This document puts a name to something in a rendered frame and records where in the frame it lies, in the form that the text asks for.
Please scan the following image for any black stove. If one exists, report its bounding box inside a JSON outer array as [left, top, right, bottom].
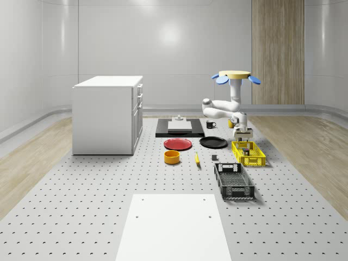
[[155, 114, 206, 138]]

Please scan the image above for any dark grey basket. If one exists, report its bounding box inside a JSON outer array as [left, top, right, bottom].
[[213, 162, 256, 201]]

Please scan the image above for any red plate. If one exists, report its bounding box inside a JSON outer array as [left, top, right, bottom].
[[163, 138, 193, 151]]

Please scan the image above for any white cabinet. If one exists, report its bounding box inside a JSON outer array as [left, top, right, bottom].
[[72, 75, 144, 156]]

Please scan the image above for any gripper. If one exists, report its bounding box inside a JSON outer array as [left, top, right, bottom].
[[233, 129, 254, 144]]

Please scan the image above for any yellow basket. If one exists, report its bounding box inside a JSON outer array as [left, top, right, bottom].
[[231, 140, 266, 167]]

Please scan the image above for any yellow bowl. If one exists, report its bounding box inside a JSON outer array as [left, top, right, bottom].
[[164, 150, 181, 165]]

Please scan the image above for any black plate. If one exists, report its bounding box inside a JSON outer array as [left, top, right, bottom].
[[199, 136, 228, 149]]

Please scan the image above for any white board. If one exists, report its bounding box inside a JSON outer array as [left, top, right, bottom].
[[115, 194, 233, 261]]

